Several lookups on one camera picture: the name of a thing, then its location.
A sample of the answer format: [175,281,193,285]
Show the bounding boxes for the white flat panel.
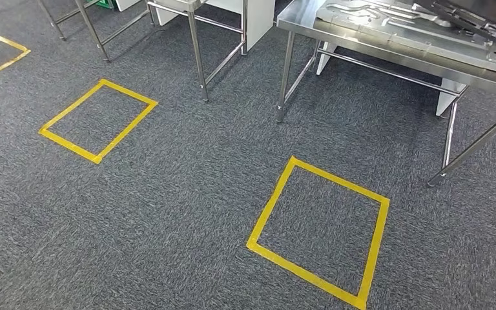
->
[207,0,277,52]

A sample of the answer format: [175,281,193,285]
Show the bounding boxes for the stainless steel workbench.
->
[274,0,496,188]

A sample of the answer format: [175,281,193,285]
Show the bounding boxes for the machined aluminium plate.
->
[315,0,496,74]

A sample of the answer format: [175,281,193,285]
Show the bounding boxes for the black plastic panel part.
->
[415,0,496,55]

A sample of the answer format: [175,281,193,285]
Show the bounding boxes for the stainless steel table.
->
[146,0,250,103]
[37,0,157,64]

